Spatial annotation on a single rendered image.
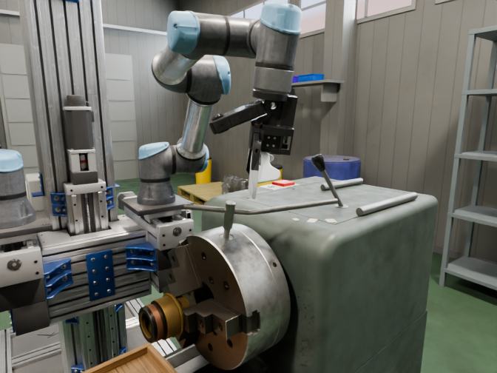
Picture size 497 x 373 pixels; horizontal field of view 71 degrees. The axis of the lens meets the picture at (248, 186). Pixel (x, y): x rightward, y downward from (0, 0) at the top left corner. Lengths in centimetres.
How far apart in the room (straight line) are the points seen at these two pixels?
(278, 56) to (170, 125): 839
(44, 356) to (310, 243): 185
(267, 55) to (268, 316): 52
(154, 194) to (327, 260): 81
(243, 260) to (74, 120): 87
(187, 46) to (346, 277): 59
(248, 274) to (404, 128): 385
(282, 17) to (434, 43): 377
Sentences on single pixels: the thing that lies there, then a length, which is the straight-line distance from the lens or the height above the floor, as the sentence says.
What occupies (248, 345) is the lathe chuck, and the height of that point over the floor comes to 105.
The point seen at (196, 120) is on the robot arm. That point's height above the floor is 148.
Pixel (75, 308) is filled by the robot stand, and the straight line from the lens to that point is 144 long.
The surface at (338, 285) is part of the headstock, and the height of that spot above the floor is 114.
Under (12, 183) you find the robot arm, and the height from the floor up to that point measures 129.
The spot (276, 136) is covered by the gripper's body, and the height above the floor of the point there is 146.
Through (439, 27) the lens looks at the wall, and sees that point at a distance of 440.
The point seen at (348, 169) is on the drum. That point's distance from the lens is 402.
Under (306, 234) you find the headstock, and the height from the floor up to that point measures 124.
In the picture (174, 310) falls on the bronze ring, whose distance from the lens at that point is 78.
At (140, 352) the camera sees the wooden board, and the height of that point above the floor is 90.
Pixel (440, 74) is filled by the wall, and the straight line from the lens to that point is 431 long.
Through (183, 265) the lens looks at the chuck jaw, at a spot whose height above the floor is 117.
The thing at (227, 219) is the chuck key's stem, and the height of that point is 128.
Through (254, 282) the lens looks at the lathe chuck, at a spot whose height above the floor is 117.
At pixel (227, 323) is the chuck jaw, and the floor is 110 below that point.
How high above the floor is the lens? 151
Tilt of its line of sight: 12 degrees down
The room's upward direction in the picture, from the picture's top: straight up
